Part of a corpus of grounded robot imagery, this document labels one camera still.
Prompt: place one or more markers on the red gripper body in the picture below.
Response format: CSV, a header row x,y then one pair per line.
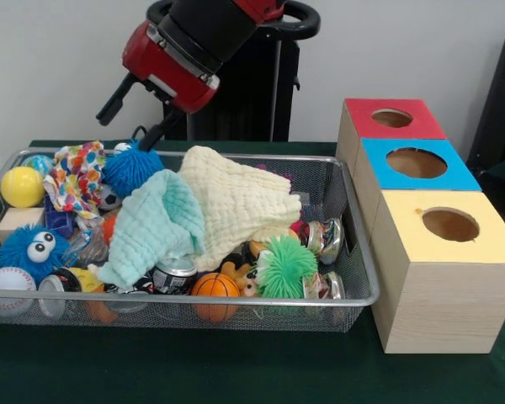
x,y
164,67

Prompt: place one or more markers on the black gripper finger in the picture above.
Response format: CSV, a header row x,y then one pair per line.
x,y
115,101
162,126

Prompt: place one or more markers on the multicolour patterned fabric bow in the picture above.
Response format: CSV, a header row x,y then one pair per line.
x,y
73,177

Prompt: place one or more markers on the mint waffle cloth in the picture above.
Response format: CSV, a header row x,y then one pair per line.
x,y
147,227

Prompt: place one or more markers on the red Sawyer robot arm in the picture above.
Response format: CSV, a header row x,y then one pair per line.
x,y
210,29

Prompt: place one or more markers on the red robot arm base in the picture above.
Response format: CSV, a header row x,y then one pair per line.
x,y
269,8

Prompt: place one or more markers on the shallow mesh bin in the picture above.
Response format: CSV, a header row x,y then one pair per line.
x,y
278,315

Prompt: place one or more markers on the wooden box with three holes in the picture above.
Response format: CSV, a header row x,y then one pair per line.
x,y
446,303

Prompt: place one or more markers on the small blue spiky ball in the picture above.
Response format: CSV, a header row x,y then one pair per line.
x,y
130,168

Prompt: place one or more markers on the small soccer ball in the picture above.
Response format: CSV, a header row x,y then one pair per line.
x,y
108,198

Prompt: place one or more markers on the small blue globe ball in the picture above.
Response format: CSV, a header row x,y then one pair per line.
x,y
38,164

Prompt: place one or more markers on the cream waffle cloth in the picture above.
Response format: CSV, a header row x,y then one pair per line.
x,y
244,202

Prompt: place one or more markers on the yellow plastic ball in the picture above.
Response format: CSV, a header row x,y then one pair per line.
x,y
22,187

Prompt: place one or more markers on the blue plastic toy block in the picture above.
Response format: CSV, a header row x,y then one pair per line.
x,y
59,219

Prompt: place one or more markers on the crushed black can silver top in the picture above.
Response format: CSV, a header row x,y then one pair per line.
x,y
174,275

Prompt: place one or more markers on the plain wooden block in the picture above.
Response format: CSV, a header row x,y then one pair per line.
x,y
19,221

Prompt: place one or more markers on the orange plush toy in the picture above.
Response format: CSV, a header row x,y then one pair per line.
x,y
237,269

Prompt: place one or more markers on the orange toy basketball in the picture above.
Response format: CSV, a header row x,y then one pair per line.
x,y
215,286

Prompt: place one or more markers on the yellow cheese wedge toy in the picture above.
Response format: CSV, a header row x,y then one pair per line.
x,y
88,281

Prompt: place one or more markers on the blue spiky ball with eyes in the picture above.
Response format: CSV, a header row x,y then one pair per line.
x,y
17,252

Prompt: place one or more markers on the green spiky ball toy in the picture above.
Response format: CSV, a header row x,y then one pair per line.
x,y
288,267

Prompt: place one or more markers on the white toy baseball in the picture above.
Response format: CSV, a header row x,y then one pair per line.
x,y
8,282

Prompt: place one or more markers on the dark green tablecloth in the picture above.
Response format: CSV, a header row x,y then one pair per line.
x,y
235,370

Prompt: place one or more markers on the black upright panel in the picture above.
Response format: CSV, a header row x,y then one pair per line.
x,y
501,105

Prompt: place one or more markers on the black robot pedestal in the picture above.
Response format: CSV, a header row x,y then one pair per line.
x,y
256,105

